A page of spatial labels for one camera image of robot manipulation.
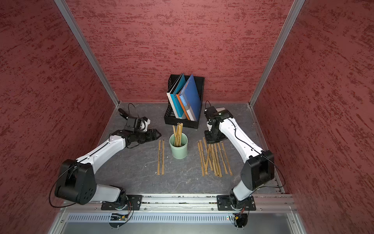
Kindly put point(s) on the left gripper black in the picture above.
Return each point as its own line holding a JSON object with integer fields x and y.
{"x": 155, "y": 131}

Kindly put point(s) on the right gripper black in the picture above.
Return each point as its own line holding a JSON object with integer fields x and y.
{"x": 210, "y": 140}

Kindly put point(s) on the green metal cup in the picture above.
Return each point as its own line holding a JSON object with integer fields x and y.
{"x": 182, "y": 151}

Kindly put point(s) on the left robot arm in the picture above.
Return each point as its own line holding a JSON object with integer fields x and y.
{"x": 76, "y": 181}

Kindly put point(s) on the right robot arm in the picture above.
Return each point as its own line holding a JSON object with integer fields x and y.
{"x": 258, "y": 168}

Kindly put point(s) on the straw bundle in cup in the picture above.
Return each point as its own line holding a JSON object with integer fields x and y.
{"x": 178, "y": 130}

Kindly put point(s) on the black mesh file holder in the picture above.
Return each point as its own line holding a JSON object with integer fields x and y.
{"x": 169, "y": 116}

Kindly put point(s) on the pink calculator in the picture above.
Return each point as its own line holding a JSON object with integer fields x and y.
{"x": 220, "y": 109}

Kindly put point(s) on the orange book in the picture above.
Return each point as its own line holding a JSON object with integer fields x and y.
{"x": 183, "y": 107}

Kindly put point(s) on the black stapler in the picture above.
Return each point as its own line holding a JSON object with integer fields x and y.
{"x": 123, "y": 113}

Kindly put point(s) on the blue folder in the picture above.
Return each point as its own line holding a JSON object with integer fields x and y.
{"x": 190, "y": 94}

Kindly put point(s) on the teal book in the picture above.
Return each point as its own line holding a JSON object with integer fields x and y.
{"x": 176, "y": 88}

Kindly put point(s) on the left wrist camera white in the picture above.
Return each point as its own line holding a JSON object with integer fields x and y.
{"x": 145, "y": 122}

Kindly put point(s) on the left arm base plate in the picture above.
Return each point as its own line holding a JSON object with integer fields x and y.
{"x": 124, "y": 203}

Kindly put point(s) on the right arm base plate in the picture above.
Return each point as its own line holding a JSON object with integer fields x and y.
{"x": 230, "y": 203}

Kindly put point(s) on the aluminium front rail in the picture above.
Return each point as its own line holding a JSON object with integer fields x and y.
{"x": 207, "y": 203}

